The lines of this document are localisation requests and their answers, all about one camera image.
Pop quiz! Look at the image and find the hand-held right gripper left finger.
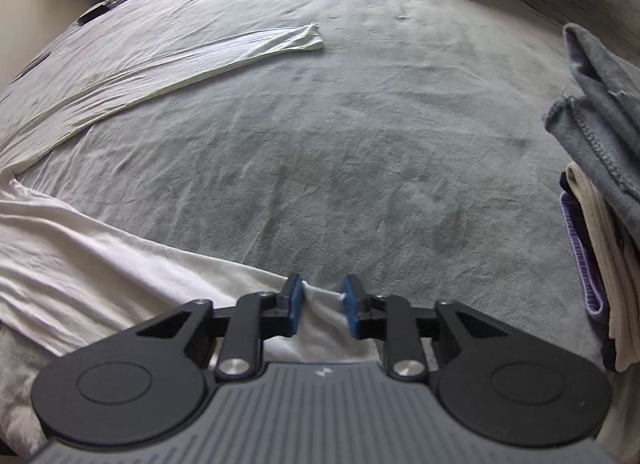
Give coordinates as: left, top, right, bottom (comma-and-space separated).
135, 273, 305, 384

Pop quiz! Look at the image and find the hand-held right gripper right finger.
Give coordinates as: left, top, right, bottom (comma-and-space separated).
340, 274, 513, 384

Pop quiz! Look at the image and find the white long-sleeved shirt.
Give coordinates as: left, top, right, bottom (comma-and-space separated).
0, 22, 382, 370

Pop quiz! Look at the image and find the grey bed blanket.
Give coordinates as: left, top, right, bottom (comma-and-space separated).
0, 0, 640, 464

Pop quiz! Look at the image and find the purple folded cloth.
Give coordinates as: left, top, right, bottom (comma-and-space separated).
558, 191, 609, 321

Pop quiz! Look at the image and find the beige folded cloth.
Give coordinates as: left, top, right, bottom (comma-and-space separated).
564, 161, 640, 373

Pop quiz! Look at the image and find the grey fleece cloth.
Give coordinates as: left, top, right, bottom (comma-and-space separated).
542, 22, 640, 241

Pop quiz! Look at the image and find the black phone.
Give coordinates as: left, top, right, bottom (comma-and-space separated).
78, 4, 114, 26

